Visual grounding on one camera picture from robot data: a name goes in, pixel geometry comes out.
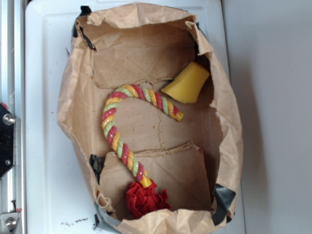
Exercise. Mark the multicolour twisted rope toy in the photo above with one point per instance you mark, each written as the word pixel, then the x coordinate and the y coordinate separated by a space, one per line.
pixel 112 135

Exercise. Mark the red paper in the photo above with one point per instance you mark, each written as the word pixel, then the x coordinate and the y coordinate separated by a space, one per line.
pixel 141 201

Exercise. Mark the black metal bracket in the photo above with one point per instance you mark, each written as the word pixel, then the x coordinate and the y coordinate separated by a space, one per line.
pixel 7 140

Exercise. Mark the aluminium frame rail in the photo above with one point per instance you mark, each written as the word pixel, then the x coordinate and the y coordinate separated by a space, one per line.
pixel 12 71

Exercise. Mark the brown paper bag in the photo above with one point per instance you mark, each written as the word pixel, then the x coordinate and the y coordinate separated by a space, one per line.
pixel 198 160

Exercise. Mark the white plastic tray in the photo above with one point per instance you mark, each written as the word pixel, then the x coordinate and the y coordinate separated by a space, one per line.
pixel 57 199

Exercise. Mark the yellow foam block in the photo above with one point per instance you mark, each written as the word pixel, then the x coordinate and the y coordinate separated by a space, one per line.
pixel 187 85

